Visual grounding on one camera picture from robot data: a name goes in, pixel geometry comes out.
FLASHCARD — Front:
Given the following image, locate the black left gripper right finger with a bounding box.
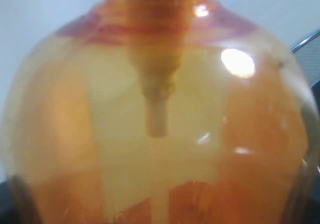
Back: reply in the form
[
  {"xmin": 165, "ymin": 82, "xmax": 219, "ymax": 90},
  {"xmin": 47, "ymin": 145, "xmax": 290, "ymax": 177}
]
[{"xmin": 301, "ymin": 191, "xmax": 320, "ymax": 224}]

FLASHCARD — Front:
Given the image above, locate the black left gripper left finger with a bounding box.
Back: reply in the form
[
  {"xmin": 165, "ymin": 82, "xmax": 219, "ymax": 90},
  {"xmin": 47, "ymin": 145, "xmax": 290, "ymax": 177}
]
[{"xmin": 0, "ymin": 175, "xmax": 40, "ymax": 223}]

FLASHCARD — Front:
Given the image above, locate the orange dish soap pump bottle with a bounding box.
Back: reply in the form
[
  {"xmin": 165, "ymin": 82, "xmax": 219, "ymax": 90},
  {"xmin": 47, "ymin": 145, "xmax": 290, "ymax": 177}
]
[{"xmin": 0, "ymin": 0, "xmax": 320, "ymax": 223}]

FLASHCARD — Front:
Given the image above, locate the stainless steel mesh colander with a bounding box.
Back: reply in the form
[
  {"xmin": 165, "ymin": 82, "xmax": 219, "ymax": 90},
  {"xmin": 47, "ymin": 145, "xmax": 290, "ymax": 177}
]
[{"xmin": 291, "ymin": 28, "xmax": 320, "ymax": 86}]

